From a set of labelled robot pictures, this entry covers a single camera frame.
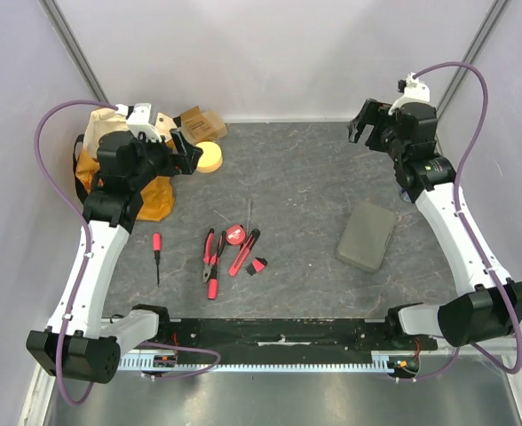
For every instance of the red black hex key set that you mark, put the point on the red black hex key set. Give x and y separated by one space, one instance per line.
257 265

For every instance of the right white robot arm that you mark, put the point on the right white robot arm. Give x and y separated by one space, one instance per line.
484 287

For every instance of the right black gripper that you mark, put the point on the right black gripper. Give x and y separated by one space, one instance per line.
377 125

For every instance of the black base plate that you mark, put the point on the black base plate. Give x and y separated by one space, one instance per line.
251 342

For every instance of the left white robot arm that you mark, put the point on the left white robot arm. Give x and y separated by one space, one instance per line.
74 344

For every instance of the red tape measure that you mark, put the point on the red tape measure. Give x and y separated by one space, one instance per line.
235 235

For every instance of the thin metal rod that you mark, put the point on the thin metal rod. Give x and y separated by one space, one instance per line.
248 218

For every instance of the red black pliers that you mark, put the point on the red black pliers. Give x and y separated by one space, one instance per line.
211 254

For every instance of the large red screwdriver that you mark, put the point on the large red screwdriver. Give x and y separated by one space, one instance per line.
213 283

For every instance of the small red screwdriver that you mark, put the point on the small red screwdriver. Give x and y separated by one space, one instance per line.
157 248

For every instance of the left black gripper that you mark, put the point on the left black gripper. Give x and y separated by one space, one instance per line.
184 162

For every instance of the brown cardboard box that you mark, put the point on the brown cardboard box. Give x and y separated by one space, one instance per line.
198 126

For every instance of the grey plastic tool case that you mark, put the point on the grey plastic tool case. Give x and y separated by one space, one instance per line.
366 237

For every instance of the yellow canvas tote bag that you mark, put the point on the yellow canvas tote bag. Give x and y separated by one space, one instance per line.
158 197

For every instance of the red utility knife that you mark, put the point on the red utility knife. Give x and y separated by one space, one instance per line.
244 252

